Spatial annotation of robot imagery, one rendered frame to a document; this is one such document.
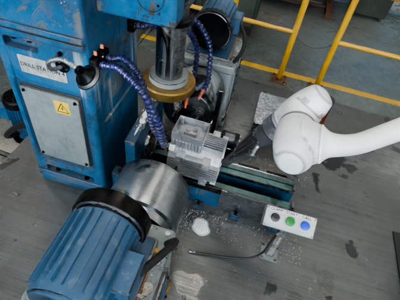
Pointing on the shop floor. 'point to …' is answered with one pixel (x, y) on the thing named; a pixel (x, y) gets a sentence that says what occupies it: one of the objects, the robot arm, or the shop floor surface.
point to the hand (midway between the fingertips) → (230, 159)
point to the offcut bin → (374, 8)
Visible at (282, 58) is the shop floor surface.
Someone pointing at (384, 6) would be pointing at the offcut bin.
